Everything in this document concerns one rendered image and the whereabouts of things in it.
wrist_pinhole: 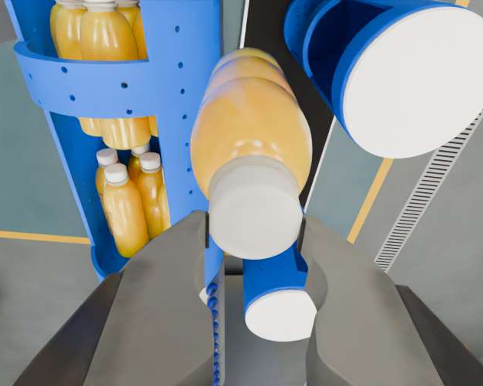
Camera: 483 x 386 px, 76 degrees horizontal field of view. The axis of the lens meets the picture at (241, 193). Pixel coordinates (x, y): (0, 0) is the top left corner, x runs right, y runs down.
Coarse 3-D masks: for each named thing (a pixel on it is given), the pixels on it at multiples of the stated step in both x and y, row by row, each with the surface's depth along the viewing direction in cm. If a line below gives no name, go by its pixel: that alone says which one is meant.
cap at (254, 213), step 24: (240, 168) 13; (264, 168) 13; (216, 192) 12; (240, 192) 12; (264, 192) 11; (288, 192) 12; (216, 216) 12; (240, 216) 12; (264, 216) 12; (288, 216) 12; (216, 240) 13; (240, 240) 13; (264, 240) 13; (288, 240) 13
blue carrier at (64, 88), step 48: (48, 0) 48; (144, 0) 33; (192, 0) 36; (48, 48) 49; (192, 48) 39; (48, 96) 38; (96, 96) 37; (144, 96) 38; (192, 96) 42; (96, 144) 64; (96, 192) 67; (192, 192) 50; (96, 240) 68
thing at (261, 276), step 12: (300, 204) 133; (288, 252) 104; (252, 264) 106; (264, 264) 102; (276, 264) 100; (288, 264) 99; (300, 264) 130; (252, 276) 102; (264, 276) 98; (276, 276) 96; (288, 276) 95; (300, 276) 96; (252, 288) 99; (264, 288) 95; (276, 288) 93; (288, 288) 93; (300, 288) 93; (252, 300) 96
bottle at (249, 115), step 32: (224, 64) 24; (256, 64) 21; (224, 96) 16; (256, 96) 16; (288, 96) 17; (192, 128) 17; (224, 128) 14; (256, 128) 14; (288, 128) 15; (192, 160) 16; (224, 160) 14; (256, 160) 13; (288, 160) 14
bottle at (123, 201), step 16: (128, 176) 59; (112, 192) 57; (128, 192) 58; (112, 208) 58; (128, 208) 59; (112, 224) 61; (128, 224) 61; (144, 224) 65; (128, 240) 63; (144, 240) 66; (128, 256) 66
